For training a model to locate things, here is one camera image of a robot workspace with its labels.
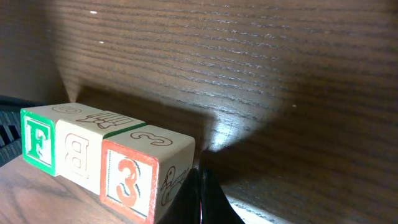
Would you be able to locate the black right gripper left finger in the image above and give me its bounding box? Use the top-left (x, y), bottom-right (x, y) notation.
top-left (158, 169), bottom-right (200, 224)

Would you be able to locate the red 3 wooden block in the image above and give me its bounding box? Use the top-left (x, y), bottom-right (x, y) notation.
top-left (99, 125), bottom-right (195, 223)

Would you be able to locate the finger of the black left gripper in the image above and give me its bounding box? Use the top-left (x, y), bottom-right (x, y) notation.
top-left (0, 95), bottom-right (44, 166)

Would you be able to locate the green F wooden block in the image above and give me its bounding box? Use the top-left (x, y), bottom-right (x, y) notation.
top-left (21, 103), bottom-right (99, 176)

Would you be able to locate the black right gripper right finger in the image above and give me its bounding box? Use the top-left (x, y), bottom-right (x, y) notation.
top-left (201, 169), bottom-right (244, 224)

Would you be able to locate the plain yellowish wooden block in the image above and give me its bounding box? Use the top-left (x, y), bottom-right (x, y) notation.
top-left (55, 110), bottom-right (146, 195)

